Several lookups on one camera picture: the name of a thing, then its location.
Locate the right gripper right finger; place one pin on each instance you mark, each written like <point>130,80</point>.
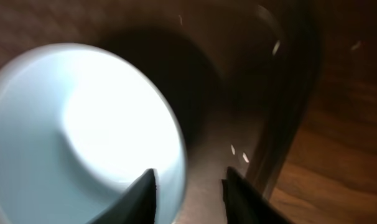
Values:
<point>245,205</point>

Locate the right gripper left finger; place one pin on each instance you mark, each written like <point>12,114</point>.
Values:
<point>137,205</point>

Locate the small bowl with rice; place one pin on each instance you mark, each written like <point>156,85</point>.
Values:
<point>78,126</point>

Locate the dark brown serving tray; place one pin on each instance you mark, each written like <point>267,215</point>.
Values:
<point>237,75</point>

